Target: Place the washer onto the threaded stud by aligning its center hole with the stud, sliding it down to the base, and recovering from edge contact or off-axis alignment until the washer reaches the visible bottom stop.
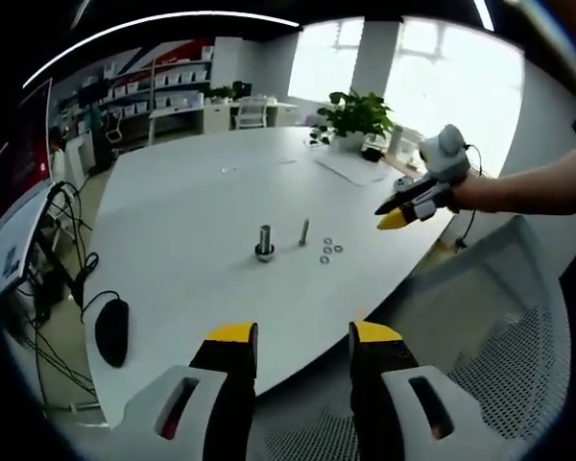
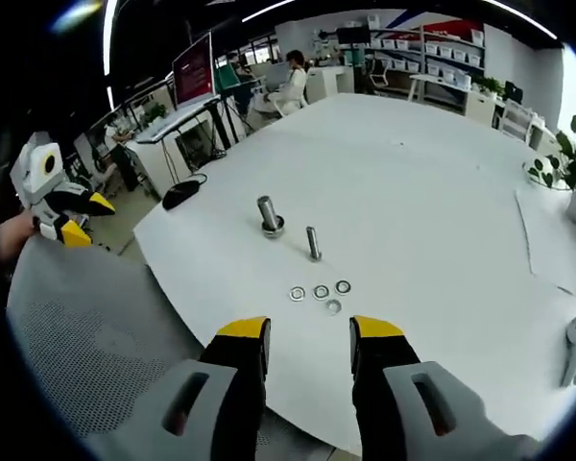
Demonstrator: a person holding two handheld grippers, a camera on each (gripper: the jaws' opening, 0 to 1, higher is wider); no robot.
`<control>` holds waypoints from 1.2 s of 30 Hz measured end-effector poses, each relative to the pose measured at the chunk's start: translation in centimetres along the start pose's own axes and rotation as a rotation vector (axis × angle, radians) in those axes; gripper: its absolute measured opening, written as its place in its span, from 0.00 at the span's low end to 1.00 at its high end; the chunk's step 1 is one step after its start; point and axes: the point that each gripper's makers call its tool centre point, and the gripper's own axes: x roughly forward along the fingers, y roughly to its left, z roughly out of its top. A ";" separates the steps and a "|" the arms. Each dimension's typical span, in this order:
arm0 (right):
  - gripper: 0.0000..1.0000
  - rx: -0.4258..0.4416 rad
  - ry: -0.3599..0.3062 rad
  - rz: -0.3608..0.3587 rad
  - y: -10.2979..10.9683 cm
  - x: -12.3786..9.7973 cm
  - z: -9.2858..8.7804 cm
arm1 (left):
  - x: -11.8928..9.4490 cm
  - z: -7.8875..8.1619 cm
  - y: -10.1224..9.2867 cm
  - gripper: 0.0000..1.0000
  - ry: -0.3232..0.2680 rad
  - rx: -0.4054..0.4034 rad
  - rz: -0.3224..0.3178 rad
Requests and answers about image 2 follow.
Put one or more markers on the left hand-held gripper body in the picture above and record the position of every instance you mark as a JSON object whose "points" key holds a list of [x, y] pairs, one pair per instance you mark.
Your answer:
{"points": [[33, 168]]}

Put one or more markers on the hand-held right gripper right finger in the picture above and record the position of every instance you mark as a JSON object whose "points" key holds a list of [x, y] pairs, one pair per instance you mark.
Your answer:
{"points": [[379, 408]]}

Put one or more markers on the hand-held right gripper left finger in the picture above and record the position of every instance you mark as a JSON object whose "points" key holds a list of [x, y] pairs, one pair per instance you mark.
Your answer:
{"points": [[230, 408]]}

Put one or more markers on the small silver washer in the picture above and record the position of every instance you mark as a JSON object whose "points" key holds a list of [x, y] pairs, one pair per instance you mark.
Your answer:
{"points": [[338, 287], [329, 306], [315, 291], [291, 294]]}

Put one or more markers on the small threaded steel stud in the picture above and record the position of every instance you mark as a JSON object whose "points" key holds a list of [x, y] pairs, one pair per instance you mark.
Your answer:
{"points": [[312, 240]]}

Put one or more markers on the large threaded steel stud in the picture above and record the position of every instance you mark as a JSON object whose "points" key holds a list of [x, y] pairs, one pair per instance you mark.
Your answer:
{"points": [[265, 207]]}

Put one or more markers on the person's left hand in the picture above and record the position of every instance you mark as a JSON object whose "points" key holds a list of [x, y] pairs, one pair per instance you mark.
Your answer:
{"points": [[14, 235]]}

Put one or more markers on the grey mesh chair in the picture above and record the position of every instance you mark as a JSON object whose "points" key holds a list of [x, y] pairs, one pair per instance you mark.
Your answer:
{"points": [[101, 317]]}

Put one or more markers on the black computer mouse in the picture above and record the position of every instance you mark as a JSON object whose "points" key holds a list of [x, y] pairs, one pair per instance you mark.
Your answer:
{"points": [[180, 194]]}

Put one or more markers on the white laptop with red screen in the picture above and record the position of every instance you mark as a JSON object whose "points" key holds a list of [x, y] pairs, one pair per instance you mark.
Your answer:
{"points": [[192, 72]]}

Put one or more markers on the white paper sheet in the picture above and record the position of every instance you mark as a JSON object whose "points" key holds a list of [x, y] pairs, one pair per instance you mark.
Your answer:
{"points": [[549, 235]]}

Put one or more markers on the white office chair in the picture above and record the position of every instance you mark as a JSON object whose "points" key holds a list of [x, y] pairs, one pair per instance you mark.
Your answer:
{"points": [[514, 120]]}

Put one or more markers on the black background monitor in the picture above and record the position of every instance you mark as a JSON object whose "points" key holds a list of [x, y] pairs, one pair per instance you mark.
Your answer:
{"points": [[352, 34]]}

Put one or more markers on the small background plant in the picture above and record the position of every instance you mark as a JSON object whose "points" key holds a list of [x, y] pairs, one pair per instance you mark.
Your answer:
{"points": [[489, 85]]}

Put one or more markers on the white storage shelf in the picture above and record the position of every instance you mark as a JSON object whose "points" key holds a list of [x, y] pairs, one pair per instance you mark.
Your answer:
{"points": [[427, 53]]}

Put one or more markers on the row of white storage bins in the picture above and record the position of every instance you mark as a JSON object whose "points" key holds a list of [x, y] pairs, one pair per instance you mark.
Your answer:
{"points": [[441, 50]]}

